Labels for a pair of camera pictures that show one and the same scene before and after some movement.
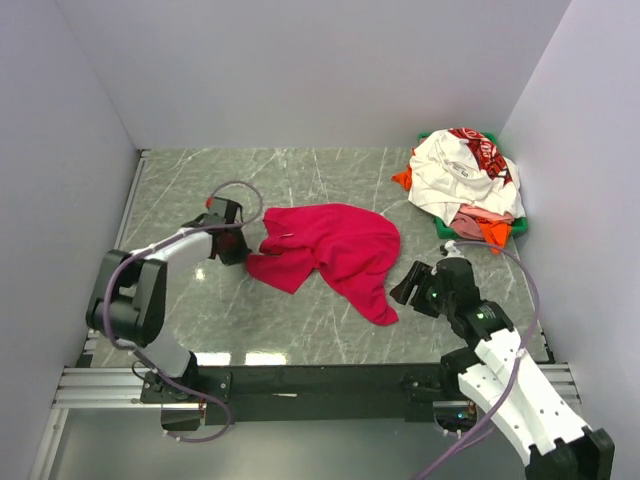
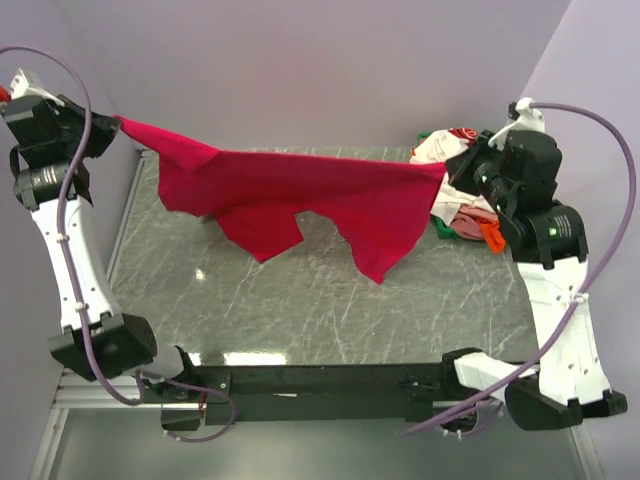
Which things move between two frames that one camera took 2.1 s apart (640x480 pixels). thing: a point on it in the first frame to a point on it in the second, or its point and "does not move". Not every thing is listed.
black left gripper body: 235,247 to 72,120
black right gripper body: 427,299 to 478,174
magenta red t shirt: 349,247 to 256,198
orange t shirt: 497,232 does not move
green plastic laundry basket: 443,229 does not move
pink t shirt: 468,218 does not move
